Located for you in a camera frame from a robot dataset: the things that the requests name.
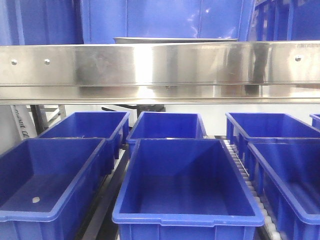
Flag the blue bin far right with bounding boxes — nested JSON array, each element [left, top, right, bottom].
[[309, 113, 320, 130]]

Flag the blue bin back right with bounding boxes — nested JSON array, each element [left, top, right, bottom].
[[225, 112, 320, 161]]

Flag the blue bin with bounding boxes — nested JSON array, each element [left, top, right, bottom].
[[112, 139, 264, 240], [126, 111, 207, 153], [0, 138, 109, 240], [309, 113, 320, 130], [38, 111, 130, 175], [248, 143, 320, 240], [225, 112, 320, 161]]

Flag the blue crate above right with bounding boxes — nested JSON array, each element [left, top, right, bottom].
[[248, 0, 320, 41]]

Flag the silver metal tray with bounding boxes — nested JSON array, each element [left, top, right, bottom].
[[113, 37, 238, 44]]

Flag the blue crate above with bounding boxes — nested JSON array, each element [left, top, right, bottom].
[[0, 0, 83, 46], [248, 0, 320, 41]]

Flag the large blue crate above rail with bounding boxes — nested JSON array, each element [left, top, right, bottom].
[[79, 0, 255, 44]]

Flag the blue bin back left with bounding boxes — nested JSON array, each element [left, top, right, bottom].
[[38, 111, 130, 175]]

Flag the blue bin front right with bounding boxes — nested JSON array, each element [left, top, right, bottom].
[[248, 143, 320, 240]]

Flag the blue crate above left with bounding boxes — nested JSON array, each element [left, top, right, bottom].
[[0, 0, 83, 46]]

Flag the blue bin front left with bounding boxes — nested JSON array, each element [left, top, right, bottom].
[[0, 138, 109, 240]]

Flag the blue bin front centre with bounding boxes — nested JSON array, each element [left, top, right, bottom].
[[112, 139, 264, 240]]

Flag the blue bin back centre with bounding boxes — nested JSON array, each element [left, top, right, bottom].
[[126, 111, 207, 153]]

